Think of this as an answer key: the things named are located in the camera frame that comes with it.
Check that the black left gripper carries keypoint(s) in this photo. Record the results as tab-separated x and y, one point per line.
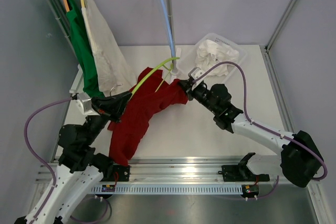
112	107

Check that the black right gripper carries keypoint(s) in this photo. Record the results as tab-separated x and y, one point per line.
191	88

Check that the red t shirt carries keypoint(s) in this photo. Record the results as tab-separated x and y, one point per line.
152	97

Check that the white printed t shirt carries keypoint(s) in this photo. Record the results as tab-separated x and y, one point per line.
210	53

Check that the lime green hanger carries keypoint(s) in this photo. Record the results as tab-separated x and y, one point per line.
144	79

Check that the light blue plastic hanger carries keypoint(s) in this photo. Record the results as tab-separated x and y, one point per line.
166	23

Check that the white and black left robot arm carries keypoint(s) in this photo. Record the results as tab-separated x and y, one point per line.
79	167

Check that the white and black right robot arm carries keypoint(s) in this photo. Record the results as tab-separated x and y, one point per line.
296	155

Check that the green t shirt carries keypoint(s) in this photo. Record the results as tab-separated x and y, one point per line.
82	48

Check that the beige t shirt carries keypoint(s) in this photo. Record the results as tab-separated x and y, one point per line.
115	75

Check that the white plastic basket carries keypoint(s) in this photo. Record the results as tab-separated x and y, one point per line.
187	60

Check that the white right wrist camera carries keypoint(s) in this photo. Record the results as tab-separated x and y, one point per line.
196	74

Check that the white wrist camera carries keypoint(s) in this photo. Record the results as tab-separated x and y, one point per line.
83	103
196	74

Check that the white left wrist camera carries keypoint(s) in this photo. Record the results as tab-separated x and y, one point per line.
83	103

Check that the aluminium frame rail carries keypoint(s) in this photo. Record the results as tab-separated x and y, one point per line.
169	170

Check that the white slotted cable duct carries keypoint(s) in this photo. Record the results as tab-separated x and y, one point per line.
177	189

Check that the aluminium corner post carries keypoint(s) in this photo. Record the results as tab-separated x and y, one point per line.
281	24

